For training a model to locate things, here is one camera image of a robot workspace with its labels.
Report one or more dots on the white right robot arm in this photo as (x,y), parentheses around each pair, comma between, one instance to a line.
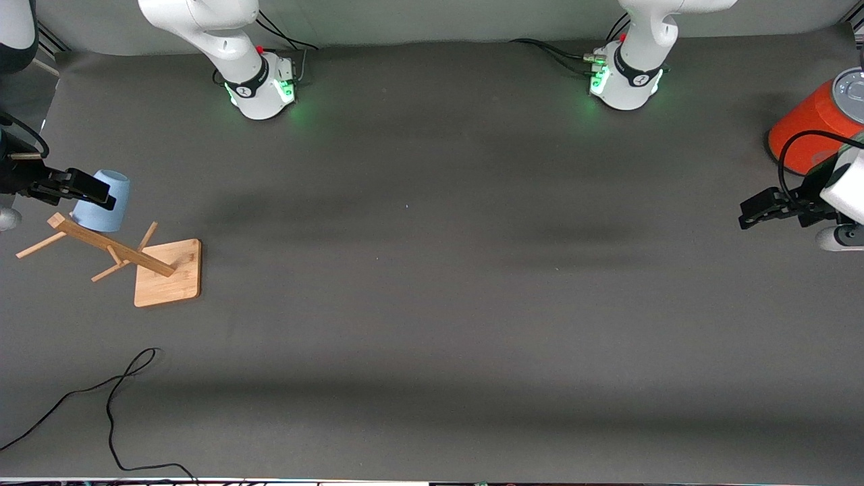
(202,27)

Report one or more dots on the aluminium frame rail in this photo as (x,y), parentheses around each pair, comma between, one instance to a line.
(52,39)

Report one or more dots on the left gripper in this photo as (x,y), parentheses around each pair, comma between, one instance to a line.
(812,190)

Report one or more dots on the orange cylindrical container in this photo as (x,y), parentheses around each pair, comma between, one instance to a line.
(810,128)

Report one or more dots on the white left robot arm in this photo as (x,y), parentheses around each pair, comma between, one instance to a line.
(634,74)

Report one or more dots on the wooden cup rack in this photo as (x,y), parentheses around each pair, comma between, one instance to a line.
(169,273)

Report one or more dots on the light blue cup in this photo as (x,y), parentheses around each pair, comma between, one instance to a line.
(91,217)

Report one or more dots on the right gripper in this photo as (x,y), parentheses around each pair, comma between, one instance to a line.
(15,177)

